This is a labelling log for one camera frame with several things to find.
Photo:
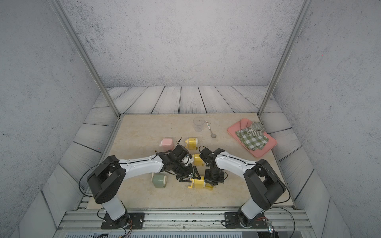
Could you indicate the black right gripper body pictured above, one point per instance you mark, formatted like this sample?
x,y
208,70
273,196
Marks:
x,y
213,177

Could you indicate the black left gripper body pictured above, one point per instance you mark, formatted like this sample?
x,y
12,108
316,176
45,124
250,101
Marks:
x,y
184,171

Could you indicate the yellow sharpener bottom row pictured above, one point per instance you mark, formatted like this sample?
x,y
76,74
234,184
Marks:
x,y
200,184

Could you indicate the yellow sharpener row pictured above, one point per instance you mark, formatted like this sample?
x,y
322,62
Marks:
x,y
200,184
197,161
191,143

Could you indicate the green pencil sharpener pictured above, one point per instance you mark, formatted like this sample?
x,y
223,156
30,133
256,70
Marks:
x,y
159,180

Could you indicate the yellow sharpener top row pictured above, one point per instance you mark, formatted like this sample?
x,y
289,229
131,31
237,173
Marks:
x,y
191,143

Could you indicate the pink pencil sharpener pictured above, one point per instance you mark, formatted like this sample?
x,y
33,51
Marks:
x,y
167,144

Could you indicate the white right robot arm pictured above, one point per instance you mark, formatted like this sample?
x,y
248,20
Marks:
x,y
263,183

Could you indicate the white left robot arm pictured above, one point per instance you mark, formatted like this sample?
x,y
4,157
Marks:
x,y
107,177

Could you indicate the pink serving tray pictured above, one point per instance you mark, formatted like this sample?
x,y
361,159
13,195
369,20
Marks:
x,y
245,123

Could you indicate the metal spoon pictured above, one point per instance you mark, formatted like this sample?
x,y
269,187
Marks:
x,y
210,130

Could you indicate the green checkered cloth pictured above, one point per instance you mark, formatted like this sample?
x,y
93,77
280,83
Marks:
x,y
251,143

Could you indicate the clear plastic cup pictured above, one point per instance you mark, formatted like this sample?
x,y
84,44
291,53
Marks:
x,y
198,124

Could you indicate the striped ceramic mug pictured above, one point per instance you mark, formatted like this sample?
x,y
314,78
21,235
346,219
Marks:
x,y
256,129

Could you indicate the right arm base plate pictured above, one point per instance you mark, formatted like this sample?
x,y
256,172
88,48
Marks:
x,y
235,220

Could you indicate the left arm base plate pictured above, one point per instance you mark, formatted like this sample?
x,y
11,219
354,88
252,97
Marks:
x,y
122,220

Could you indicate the aluminium front rail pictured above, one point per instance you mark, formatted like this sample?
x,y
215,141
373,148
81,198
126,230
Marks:
x,y
203,222

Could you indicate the right aluminium frame post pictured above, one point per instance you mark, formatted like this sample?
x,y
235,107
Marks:
x,y
286,54

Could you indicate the aluminium frame post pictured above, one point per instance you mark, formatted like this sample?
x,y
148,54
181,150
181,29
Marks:
x,y
70,31
286,54

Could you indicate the left aluminium frame post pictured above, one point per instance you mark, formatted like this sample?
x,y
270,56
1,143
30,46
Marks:
x,y
70,31

